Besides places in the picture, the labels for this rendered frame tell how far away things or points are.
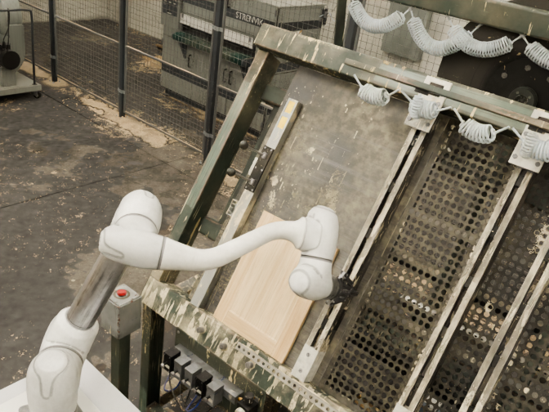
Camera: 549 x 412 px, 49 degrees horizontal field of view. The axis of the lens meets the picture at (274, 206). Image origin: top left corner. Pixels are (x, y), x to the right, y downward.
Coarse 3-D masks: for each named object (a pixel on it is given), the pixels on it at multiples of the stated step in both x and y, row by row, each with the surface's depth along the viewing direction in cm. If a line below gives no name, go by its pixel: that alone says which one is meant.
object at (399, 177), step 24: (432, 96) 213; (408, 120) 216; (432, 120) 211; (408, 144) 218; (408, 168) 216; (384, 192) 219; (384, 216) 217; (360, 240) 219; (360, 264) 217; (336, 312) 218; (312, 336) 221; (312, 360) 219
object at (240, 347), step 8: (240, 344) 237; (256, 360) 232; (264, 360) 230; (264, 368) 230; (272, 368) 228; (280, 376) 226; (288, 376) 225; (288, 384) 223; (296, 384) 222; (304, 392) 220; (312, 400) 218; (320, 400) 216; (320, 408) 216
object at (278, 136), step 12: (300, 108) 251; (288, 120) 248; (276, 132) 250; (276, 144) 249; (276, 156) 252; (264, 180) 252; (240, 204) 252; (252, 204) 253; (240, 216) 251; (228, 228) 252; (240, 228) 253; (228, 240) 251; (204, 276) 253; (216, 276) 253; (204, 288) 252; (192, 300) 254; (204, 300) 253
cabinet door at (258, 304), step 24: (264, 216) 247; (240, 264) 248; (264, 264) 243; (288, 264) 238; (240, 288) 246; (264, 288) 241; (288, 288) 236; (216, 312) 249; (240, 312) 244; (264, 312) 239; (288, 312) 234; (264, 336) 236; (288, 336) 231
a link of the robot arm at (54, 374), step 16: (48, 352) 197; (64, 352) 199; (32, 368) 194; (48, 368) 193; (64, 368) 194; (80, 368) 207; (32, 384) 193; (48, 384) 192; (64, 384) 194; (32, 400) 195; (48, 400) 193; (64, 400) 196
